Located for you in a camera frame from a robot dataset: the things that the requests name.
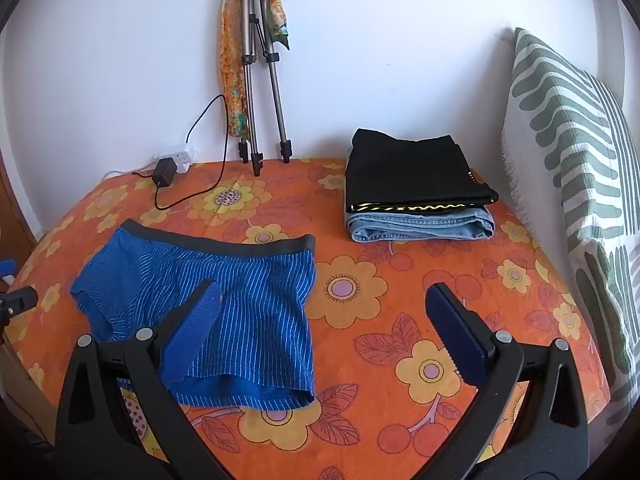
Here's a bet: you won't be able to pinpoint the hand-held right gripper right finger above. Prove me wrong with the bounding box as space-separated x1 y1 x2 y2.
424 282 592 480

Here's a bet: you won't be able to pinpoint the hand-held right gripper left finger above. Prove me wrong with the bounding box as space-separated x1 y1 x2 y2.
54 280 236 480

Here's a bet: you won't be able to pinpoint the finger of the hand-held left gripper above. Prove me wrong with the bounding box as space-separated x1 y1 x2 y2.
0 286 39 317

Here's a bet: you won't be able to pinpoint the blue striped boxer briefs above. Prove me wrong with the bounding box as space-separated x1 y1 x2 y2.
70 219 318 411

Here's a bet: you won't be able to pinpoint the black pants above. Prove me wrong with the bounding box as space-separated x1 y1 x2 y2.
345 128 500 213

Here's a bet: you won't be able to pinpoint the brown wooden cabinet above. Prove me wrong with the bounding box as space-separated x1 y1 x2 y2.
0 155 38 261

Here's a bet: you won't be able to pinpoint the orange floral bedsheet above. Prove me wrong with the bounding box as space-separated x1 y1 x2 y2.
10 157 613 480

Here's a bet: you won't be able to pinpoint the light blue folded jeans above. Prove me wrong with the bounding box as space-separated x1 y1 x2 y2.
344 204 496 243

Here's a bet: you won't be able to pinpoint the white power strip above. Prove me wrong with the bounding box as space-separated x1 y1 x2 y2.
154 146 198 173

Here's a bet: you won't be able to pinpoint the green white fringed pillow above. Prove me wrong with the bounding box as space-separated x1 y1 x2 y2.
501 27 640 426

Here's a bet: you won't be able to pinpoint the orange floral scarf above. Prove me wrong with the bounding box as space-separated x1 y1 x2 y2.
218 0 251 138

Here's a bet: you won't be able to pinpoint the green floral scarf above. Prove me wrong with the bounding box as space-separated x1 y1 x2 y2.
257 0 292 52

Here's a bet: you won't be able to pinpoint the white power cord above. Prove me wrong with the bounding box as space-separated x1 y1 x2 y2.
102 159 157 181

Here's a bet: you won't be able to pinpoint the black adapter cable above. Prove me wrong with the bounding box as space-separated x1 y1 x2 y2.
132 94 228 211

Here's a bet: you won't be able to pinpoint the silver camera tripod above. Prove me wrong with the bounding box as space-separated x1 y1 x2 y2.
235 0 293 177

